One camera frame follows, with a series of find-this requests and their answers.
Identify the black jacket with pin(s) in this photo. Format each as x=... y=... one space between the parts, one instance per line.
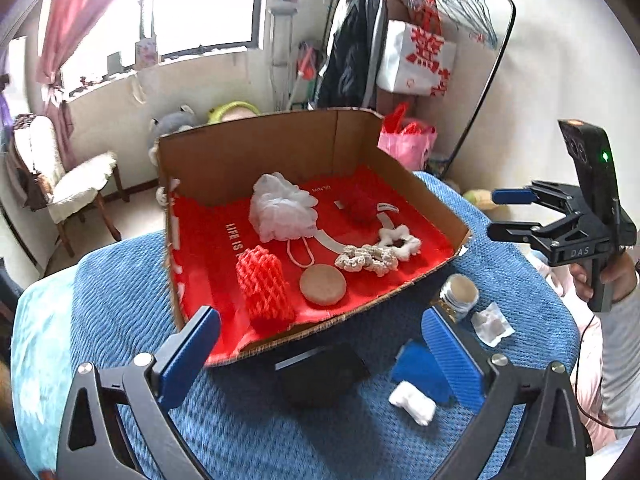
x=350 y=60

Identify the white fluffy scrunchie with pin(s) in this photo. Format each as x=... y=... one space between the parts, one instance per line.
x=410 y=245

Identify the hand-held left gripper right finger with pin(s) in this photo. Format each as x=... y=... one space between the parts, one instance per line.
x=450 y=355

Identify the pink fabric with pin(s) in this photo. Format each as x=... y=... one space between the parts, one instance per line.
x=565 y=285

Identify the yellow green plush toy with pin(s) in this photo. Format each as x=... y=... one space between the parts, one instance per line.
x=477 y=197

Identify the wooden chair with fleece cover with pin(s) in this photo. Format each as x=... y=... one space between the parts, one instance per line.
x=75 y=185

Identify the red plastic bag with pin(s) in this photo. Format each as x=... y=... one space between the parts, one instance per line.
x=397 y=117

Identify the red yarn ball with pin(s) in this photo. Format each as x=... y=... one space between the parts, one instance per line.
x=362 y=207

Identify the white bag with red print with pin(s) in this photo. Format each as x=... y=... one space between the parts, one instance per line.
x=400 y=45

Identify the black clothes rack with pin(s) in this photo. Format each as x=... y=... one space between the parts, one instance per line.
x=514 y=12

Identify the small picture card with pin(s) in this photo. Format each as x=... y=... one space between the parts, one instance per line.
x=146 y=53

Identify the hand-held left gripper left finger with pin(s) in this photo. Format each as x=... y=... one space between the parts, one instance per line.
x=190 y=355

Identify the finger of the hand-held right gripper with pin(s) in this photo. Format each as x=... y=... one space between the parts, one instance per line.
x=510 y=195
x=510 y=232

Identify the person's right hand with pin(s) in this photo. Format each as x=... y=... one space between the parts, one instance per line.
x=625 y=277

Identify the blue sponge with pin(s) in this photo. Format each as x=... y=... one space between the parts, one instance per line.
x=415 y=367

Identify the person's right forearm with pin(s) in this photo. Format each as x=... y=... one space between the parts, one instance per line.
x=622 y=360

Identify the blue knitted blanket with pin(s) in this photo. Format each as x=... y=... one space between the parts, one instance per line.
x=125 y=310

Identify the pink gift bag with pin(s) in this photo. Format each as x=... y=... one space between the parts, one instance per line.
x=405 y=150

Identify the red foam net sleeve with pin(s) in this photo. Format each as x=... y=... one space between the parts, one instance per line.
x=262 y=285

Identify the cardboard box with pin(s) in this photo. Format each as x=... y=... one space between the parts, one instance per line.
x=280 y=150

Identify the grey plush toy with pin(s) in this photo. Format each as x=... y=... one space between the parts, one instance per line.
x=175 y=120

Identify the cream crochet scrunchie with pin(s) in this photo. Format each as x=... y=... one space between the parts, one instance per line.
x=350 y=258

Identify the white mesh bath puff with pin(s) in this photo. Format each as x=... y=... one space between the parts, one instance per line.
x=280 y=210

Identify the round tan sponge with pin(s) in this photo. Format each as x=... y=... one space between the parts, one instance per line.
x=322 y=285

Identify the black box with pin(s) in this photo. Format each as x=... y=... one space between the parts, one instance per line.
x=320 y=375

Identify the window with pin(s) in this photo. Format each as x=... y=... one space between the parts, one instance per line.
x=200 y=5

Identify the clear round jar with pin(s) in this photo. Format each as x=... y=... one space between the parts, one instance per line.
x=457 y=295

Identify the pink curtain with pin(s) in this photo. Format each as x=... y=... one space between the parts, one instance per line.
x=65 y=10

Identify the red paper liner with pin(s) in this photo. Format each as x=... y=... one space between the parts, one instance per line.
x=210 y=275

